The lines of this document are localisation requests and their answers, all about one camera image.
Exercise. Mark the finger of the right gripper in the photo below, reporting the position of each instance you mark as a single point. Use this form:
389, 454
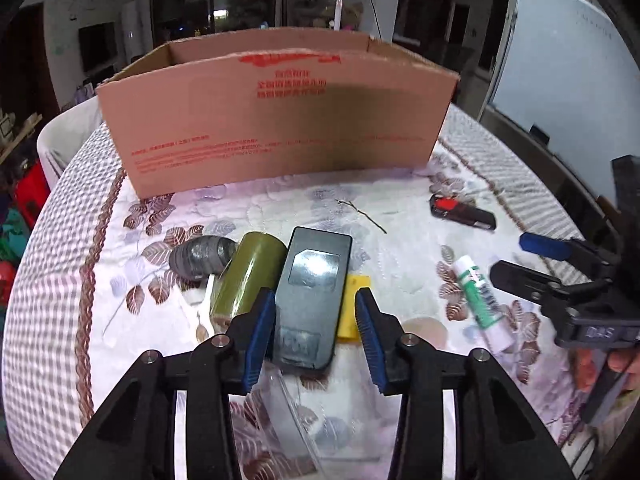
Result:
593, 261
522, 282

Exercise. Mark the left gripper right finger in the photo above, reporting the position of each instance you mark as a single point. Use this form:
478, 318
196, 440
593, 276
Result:
498, 433

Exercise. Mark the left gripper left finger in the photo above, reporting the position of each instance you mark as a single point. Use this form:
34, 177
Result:
132, 434

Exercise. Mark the green white glue stick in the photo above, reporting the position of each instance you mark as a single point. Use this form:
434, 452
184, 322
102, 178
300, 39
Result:
484, 305

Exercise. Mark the olive green cylinder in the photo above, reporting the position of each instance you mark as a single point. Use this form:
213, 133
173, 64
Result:
256, 264

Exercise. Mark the black rectangular remote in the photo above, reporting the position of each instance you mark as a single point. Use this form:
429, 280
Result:
309, 299

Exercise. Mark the person right hand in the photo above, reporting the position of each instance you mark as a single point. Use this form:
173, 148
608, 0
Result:
621, 361

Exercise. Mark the clear plastic sleeve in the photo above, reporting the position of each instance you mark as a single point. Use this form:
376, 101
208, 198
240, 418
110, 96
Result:
271, 432

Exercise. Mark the floral quilted bedspread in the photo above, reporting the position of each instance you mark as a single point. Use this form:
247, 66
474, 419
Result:
107, 275

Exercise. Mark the white board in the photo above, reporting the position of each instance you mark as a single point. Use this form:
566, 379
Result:
568, 72

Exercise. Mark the yellow sticky note pad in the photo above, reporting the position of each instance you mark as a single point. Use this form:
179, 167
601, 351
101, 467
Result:
347, 329

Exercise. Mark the dark grey oval object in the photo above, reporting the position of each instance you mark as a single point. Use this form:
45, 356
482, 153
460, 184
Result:
196, 259

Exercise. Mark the brown cardboard box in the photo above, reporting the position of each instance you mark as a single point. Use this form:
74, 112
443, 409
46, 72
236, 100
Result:
264, 103

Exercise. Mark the black television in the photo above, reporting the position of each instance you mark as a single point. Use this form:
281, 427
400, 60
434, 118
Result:
97, 45

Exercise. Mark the white air conditioner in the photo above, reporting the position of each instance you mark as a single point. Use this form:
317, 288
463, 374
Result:
132, 31

